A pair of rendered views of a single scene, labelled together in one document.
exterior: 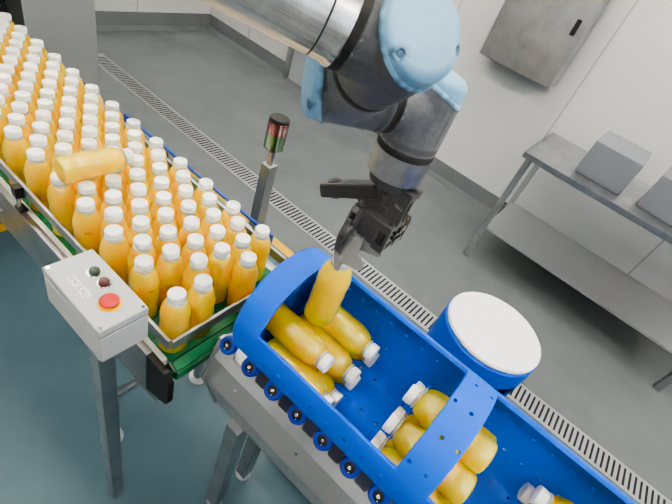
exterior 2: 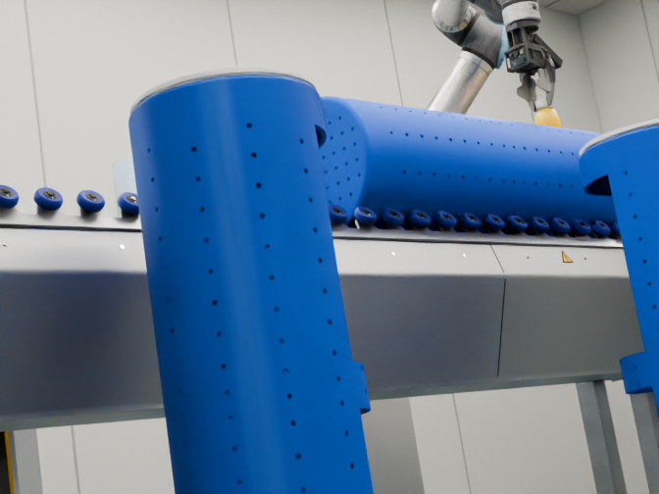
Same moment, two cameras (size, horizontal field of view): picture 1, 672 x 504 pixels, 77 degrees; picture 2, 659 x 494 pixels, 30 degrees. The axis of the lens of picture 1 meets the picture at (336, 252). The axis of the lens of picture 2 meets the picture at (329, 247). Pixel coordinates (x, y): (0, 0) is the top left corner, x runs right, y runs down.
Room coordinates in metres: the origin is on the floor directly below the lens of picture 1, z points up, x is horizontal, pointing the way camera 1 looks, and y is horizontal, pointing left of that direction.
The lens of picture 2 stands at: (1.19, -2.91, 0.43)
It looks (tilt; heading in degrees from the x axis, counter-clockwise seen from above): 12 degrees up; 113
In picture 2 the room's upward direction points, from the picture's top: 9 degrees counter-clockwise
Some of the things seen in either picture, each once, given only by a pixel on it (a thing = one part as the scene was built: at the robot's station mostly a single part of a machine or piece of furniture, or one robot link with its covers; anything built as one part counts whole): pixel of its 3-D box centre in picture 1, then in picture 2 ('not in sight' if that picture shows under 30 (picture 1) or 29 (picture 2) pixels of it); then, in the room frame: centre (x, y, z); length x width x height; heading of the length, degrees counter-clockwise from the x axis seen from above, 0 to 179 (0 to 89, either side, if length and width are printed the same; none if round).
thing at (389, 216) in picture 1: (382, 207); (526, 48); (0.60, -0.04, 1.45); 0.09 x 0.08 x 0.12; 65
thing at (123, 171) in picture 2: not in sight; (141, 198); (0.11, -1.11, 1.00); 0.10 x 0.04 x 0.15; 155
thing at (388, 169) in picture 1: (399, 162); (523, 17); (0.61, -0.04, 1.53); 0.10 x 0.09 x 0.05; 155
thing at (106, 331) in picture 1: (96, 303); not in sight; (0.49, 0.41, 1.05); 0.20 x 0.10 x 0.10; 65
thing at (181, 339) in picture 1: (240, 303); not in sight; (0.70, 0.17, 0.96); 0.40 x 0.01 x 0.03; 155
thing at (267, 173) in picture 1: (243, 280); not in sight; (1.16, 0.30, 0.55); 0.04 x 0.04 x 1.10; 65
